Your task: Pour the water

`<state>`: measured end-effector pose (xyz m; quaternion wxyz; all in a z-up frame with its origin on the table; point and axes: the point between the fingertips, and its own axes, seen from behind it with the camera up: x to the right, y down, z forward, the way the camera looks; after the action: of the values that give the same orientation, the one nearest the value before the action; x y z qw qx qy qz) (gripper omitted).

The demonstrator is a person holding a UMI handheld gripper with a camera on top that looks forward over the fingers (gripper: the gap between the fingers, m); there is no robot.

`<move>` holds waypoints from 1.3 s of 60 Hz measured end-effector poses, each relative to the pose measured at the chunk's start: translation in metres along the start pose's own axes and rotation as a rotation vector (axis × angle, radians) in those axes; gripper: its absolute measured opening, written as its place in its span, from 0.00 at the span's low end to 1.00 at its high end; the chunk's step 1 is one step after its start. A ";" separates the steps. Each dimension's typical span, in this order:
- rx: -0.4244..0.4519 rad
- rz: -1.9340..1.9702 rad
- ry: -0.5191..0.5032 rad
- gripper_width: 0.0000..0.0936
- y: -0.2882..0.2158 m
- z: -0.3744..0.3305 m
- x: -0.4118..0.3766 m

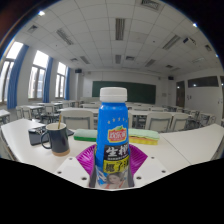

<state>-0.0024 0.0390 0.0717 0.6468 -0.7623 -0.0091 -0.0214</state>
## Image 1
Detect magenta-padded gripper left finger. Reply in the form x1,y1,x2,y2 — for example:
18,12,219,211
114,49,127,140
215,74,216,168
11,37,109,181
54,143,98,189

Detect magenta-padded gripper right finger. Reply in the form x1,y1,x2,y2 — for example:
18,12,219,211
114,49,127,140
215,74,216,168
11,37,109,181
128,143,168,188

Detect blue white-capped drink bottle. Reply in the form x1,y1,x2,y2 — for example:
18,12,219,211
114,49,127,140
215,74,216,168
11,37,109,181
94,86,132,190

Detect green and yellow sponge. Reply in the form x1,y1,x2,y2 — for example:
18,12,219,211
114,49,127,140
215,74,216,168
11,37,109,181
128,128,161,146

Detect dark blue mug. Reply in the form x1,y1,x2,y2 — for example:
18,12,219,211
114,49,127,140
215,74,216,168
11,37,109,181
40,122,71,158

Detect group of white chairs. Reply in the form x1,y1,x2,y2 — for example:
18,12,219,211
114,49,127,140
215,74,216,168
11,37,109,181
14,99,224,134

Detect green chalkboard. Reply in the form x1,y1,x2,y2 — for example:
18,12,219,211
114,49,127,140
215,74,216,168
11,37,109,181
91,80,157,105

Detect dark brown door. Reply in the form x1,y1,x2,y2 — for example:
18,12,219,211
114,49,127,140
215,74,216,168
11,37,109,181
175,80,186,108

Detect blue curtain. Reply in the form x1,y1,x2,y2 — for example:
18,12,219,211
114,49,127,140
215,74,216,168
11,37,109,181
42,56,54,104
7,44,30,110
64,66,71,101

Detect large bright window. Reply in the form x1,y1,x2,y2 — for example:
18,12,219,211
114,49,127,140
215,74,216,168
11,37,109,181
0,41,24,103
54,62,68,99
28,50,50,100

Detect ceiling projector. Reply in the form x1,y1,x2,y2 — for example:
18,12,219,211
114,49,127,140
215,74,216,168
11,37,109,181
182,37,198,48

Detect group of ceiling lights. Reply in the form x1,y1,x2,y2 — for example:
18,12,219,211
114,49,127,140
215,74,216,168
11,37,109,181
26,0,214,71

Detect dark interior wall window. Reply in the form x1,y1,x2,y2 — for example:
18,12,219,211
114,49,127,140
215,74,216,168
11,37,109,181
187,75,219,89

